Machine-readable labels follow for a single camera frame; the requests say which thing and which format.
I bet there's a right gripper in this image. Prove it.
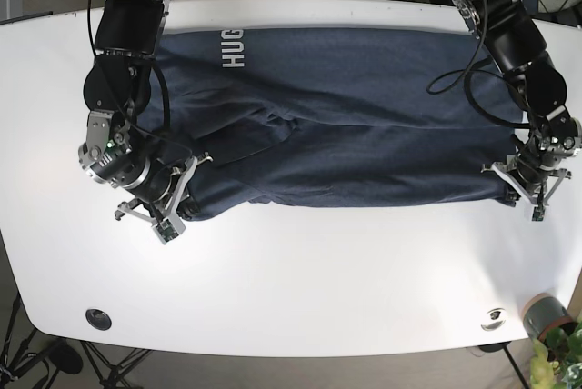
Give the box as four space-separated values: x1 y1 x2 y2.
82 141 214 244

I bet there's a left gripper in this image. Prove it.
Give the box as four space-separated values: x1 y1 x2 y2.
481 125 581 222

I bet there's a dark navy T-shirt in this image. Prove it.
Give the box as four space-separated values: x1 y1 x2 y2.
157 28 515 221

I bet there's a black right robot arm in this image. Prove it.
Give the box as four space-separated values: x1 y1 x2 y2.
78 0 212 244

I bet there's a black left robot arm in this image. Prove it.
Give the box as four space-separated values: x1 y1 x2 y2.
451 0 581 222

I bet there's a grey plant pot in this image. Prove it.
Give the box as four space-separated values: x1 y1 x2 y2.
520 294 577 342

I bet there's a silver table grommet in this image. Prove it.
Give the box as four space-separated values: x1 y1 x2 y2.
480 308 507 332

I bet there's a black table grommet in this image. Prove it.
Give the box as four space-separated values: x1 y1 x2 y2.
85 308 113 331

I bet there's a green potted plant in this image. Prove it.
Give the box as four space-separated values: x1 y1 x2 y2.
530 322 581 389

